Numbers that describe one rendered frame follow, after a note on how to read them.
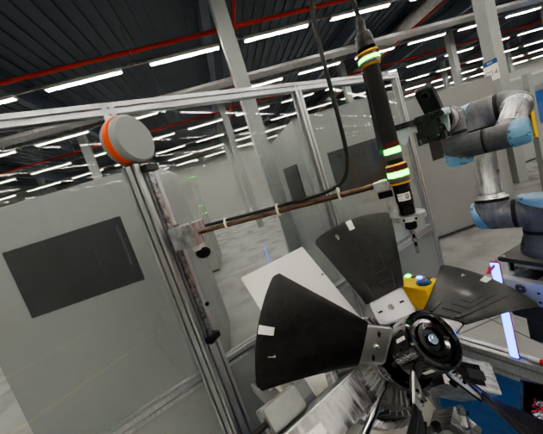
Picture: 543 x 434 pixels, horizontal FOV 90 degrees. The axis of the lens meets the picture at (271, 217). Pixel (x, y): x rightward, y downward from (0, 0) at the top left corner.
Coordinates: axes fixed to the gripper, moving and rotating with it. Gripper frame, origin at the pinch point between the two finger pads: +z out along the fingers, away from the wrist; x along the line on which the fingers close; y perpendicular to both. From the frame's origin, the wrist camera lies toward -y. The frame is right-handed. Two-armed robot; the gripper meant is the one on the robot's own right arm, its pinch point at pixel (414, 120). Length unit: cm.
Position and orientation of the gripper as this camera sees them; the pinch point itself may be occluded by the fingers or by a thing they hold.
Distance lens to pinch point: 82.5
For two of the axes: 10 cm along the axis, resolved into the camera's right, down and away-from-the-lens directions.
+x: -6.4, 1.0, 7.6
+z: -7.1, 3.1, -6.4
